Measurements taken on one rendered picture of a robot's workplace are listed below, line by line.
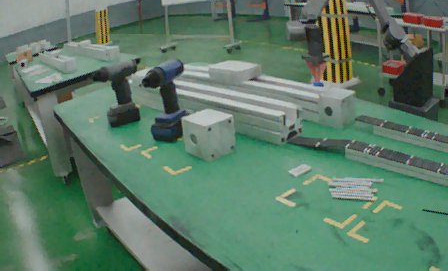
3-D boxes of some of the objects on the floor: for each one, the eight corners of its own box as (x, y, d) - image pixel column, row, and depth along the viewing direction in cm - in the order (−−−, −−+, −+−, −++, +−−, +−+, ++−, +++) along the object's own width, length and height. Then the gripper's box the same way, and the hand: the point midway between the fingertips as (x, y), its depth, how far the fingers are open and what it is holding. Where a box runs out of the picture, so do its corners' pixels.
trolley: (449, 96, 371) (450, 14, 337) (445, 109, 333) (446, 16, 299) (383, 83, 437) (378, 4, 403) (370, 94, 399) (364, 5, 365)
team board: (158, 54, 732) (152, -38, 666) (175, 48, 771) (169, -39, 705) (228, 54, 651) (217, -51, 585) (244, 48, 689) (232, -50, 623)
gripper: (314, 42, 128) (317, 86, 133) (329, 39, 134) (332, 80, 139) (298, 40, 132) (302, 83, 138) (314, 37, 139) (317, 77, 144)
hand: (317, 79), depth 138 cm, fingers closed
